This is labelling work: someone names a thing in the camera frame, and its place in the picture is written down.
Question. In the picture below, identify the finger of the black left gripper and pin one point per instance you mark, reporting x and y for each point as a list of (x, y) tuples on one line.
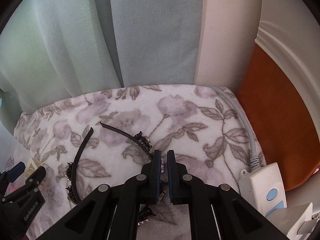
[(10, 176)]

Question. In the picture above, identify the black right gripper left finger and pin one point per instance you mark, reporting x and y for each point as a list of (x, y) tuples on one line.
[(111, 212)]

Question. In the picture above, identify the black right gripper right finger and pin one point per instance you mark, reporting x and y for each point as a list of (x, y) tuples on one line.
[(216, 212)]

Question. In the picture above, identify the black flower headband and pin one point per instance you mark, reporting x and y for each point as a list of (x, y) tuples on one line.
[(111, 158)]

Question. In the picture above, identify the cream square hair clip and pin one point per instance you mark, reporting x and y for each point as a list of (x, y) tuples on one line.
[(32, 165)]

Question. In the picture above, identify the clear plastic storage bin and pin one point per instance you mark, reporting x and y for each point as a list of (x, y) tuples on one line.
[(12, 151)]

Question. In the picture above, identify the white power strip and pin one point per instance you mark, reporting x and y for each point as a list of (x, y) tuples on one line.
[(262, 187)]

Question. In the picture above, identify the mint green curtain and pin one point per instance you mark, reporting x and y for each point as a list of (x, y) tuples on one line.
[(55, 49)]

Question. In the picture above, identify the white chair with beige cover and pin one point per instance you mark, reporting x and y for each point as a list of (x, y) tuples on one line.
[(289, 34)]

